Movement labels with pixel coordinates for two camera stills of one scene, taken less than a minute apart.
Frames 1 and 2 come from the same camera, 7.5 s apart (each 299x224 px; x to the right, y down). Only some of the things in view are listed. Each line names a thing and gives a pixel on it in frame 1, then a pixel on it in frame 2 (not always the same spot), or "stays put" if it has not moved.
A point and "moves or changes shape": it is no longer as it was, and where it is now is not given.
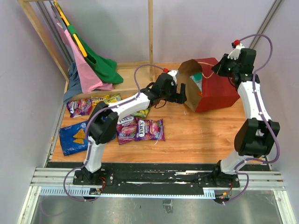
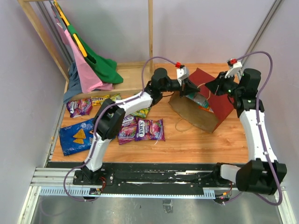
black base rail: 151,177 stays put
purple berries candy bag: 126,129 stays put
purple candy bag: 79,107 stays put
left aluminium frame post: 48,13 stays put
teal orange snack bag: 197,79 to 201,101
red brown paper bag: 217,90 moves or changes shape
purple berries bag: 148,129 stays put
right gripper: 218,68 to 215,86
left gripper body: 171,95 to 182,88
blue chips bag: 73,138 stays put
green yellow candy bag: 113,98 stays put
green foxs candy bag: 142,113 stays put
